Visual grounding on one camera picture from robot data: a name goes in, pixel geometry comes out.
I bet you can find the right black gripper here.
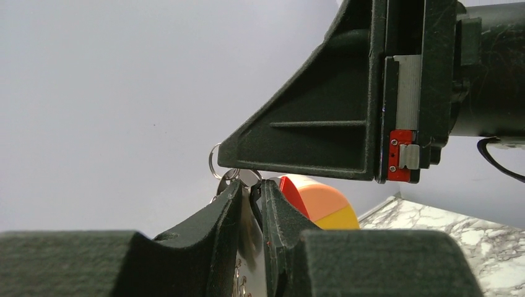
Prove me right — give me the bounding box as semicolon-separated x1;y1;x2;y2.
217;1;482;183

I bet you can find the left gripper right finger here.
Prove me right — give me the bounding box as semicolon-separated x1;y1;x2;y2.
260;180;482;296

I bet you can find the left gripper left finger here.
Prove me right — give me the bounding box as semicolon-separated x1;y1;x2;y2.
1;182;243;296

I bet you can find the large silver split ring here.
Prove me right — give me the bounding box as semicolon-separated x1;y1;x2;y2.
207;142;224;181

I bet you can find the silver spiral keyring holder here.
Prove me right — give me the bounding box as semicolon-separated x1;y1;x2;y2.
209;180;269;297

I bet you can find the black head silver key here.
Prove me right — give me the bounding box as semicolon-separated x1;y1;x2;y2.
215;168;263;197

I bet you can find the round tricolour drawer box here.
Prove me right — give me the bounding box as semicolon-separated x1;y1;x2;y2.
277;174;360;230

